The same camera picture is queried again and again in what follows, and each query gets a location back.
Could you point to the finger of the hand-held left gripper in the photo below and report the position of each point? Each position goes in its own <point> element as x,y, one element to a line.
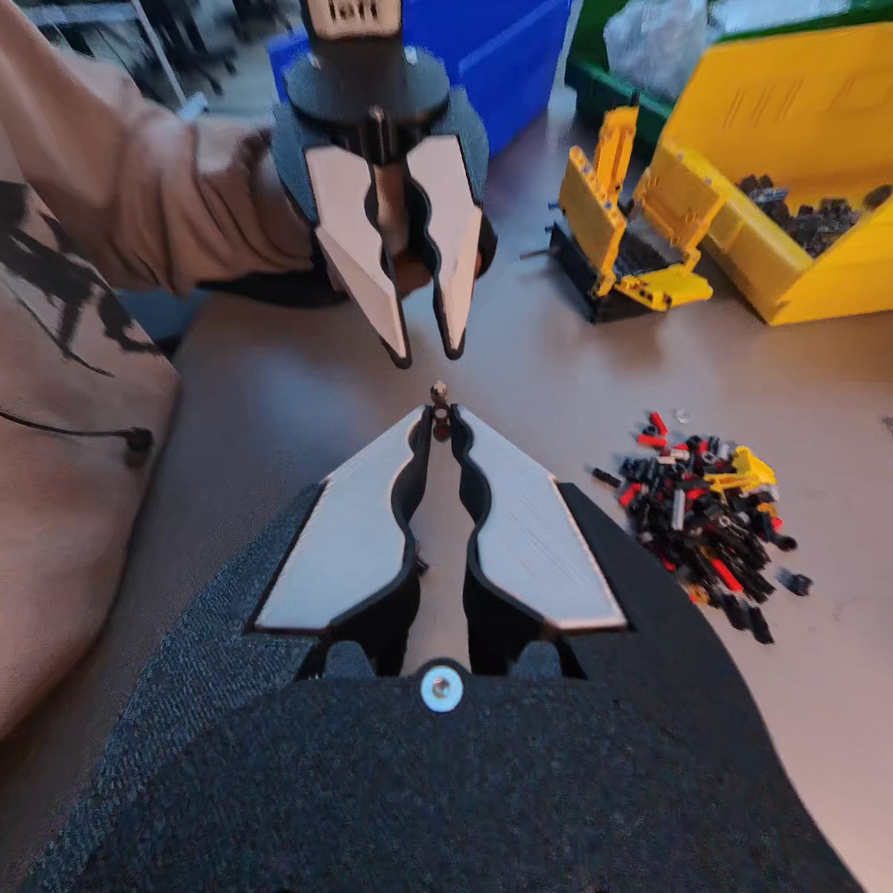
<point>349,230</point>
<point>453,223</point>

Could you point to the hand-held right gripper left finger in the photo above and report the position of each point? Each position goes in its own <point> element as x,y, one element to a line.
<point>342,551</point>

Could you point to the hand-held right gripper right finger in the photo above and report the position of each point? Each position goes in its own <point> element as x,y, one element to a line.
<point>537,551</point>

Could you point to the pile of small building pieces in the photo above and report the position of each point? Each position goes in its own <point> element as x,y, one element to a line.
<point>697,516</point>

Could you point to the small grey connector assembly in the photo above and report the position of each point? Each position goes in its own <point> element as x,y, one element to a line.
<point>440,411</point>

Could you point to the person's left forearm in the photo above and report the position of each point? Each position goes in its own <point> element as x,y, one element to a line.
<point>139,181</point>

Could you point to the person's left hand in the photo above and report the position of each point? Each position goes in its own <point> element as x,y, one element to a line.
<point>411,275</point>

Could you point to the black wrist rest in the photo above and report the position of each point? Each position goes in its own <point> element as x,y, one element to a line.
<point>279,289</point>

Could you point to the blue storage bin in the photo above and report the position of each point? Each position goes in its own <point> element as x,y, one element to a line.
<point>502,63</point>

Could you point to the yellow and black robot model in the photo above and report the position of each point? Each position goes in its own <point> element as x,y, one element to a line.
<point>607,223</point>

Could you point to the green storage bin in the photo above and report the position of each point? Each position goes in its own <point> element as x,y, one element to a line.
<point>600,84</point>

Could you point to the crumpled clear plastic bag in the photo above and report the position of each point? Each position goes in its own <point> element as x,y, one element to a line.
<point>656,42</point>

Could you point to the person's beige sweatshirt torso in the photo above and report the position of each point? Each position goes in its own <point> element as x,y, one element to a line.
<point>56,488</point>

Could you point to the yellow storage bin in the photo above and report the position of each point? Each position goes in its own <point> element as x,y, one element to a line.
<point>767,125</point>

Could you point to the heap of black building pieces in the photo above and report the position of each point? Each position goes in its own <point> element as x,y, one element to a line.
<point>816,216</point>

